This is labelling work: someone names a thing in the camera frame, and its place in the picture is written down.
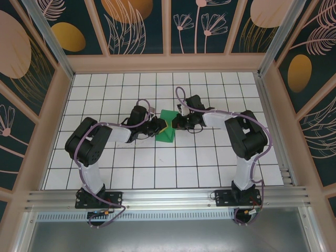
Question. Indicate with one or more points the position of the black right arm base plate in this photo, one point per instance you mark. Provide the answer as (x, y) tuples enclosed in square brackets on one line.
[(223, 198)]

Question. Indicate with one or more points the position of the green cloth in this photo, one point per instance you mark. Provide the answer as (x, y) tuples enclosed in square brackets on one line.
[(168, 115)]

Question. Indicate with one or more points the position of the aluminium frame post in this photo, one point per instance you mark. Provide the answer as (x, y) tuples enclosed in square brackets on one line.
[(278, 39), (52, 42)]

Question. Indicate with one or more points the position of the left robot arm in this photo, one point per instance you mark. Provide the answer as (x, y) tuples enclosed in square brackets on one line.
[(86, 141)]

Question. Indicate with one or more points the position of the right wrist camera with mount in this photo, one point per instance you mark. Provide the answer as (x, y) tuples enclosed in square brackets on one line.
[(183, 110)]

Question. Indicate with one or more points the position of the grey metal sheet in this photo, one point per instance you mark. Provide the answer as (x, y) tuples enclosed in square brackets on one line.
[(168, 236)]

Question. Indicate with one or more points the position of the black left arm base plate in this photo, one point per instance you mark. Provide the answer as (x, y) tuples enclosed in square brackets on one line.
[(115, 199)]

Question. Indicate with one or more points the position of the long aluminium mounting rail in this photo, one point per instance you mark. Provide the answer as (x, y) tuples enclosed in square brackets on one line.
[(168, 197)]

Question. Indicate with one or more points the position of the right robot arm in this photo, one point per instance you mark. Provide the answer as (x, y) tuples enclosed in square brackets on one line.
[(246, 136)]

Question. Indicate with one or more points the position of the aluminium side rail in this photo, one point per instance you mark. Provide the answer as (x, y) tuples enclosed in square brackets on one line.
[(273, 105)]

